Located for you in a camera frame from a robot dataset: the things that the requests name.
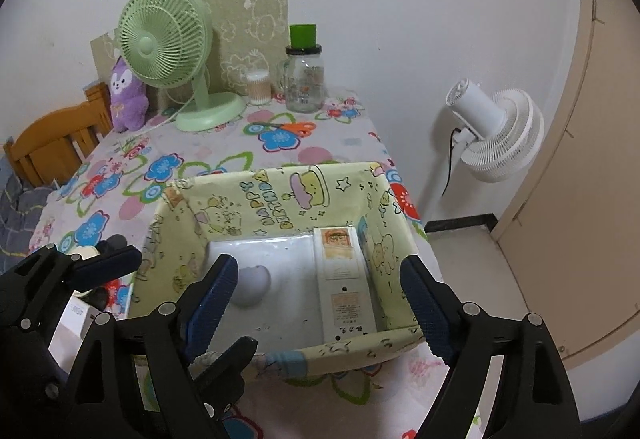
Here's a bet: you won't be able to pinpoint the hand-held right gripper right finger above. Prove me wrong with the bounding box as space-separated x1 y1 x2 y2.
399 253 583 439

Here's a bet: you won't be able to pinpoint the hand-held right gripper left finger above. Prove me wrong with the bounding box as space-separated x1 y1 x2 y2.
65 254 239 439

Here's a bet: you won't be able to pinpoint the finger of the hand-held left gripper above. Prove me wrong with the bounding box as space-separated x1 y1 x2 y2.
192 338 259 420
0 243 144 336

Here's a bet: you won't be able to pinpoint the round cream mirror case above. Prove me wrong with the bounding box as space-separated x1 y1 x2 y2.
67 245 101 262

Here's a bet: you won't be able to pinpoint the white charger box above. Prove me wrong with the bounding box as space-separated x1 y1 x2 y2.
50 301 103 370

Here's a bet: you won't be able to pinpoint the yellow printed storage box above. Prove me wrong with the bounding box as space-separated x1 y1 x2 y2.
125 160 429 415

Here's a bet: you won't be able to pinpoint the white round ball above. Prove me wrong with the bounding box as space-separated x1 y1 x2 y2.
232 264 272 307

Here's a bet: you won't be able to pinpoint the white remote control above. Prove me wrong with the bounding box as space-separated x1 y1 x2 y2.
312 226 377 345

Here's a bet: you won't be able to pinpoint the blue plaid blanket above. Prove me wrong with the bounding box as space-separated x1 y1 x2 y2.
0 154 56 270

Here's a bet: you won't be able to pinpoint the wooden chair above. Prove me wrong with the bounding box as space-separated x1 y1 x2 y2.
2 82 113 187

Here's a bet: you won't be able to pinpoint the purple plush toy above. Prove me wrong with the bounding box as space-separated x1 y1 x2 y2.
109 55 150 132

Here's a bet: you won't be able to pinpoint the orange scissors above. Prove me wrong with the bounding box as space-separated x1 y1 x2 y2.
260 119 317 136

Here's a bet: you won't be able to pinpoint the white standing fan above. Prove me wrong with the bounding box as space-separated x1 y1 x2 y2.
420 78 546 225

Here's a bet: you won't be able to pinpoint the beige door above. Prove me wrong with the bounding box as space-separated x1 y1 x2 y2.
492 0 640 370

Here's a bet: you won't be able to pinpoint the cotton swab container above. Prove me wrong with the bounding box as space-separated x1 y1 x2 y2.
244 69 272 106

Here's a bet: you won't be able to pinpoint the green desk fan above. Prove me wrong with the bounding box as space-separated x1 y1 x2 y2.
117 0 247 132

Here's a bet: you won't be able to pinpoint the glass jar with green lid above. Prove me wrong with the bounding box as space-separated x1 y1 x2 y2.
272 23 327 114

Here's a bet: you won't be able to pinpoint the beige patterned board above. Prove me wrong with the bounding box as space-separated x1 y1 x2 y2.
90 0 291 97

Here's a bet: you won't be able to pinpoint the white fan cord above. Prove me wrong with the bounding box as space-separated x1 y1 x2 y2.
142 89 198 135

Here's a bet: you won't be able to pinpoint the black fan cable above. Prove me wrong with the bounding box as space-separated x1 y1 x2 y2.
441 126 463 200

